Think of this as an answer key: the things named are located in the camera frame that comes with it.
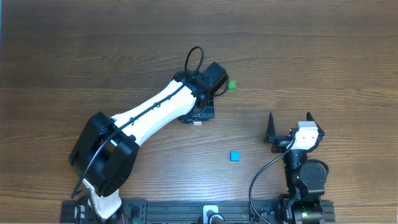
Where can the mounting rail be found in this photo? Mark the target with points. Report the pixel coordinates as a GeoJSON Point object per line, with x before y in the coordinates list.
{"type": "Point", "coordinates": [174, 211]}

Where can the green cube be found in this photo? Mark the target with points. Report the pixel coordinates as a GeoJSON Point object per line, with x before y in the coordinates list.
{"type": "Point", "coordinates": [233, 85]}

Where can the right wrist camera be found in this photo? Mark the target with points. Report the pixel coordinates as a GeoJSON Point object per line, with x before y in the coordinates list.
{"type": "Point", "coordinates": [306, 135]}

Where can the white cube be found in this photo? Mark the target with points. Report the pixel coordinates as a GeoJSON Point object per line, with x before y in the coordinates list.
{"type": "Point", "coordinates": [197, 123]}

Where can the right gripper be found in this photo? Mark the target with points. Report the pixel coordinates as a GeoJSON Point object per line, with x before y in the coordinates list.
{"type": "Point", "coordinates": [281, 143]}

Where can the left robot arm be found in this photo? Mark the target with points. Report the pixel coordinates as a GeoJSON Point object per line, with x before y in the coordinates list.
{"type": "Point", "coordinates": [161, 109]}

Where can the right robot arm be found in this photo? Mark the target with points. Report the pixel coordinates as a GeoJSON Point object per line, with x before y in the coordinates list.
{"type": "Point", "coordinates": [311, 180]}

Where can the blue cube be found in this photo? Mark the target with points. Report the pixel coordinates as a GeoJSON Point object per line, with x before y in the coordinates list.
{"type": "Point", "coordinates": [235, 156]}

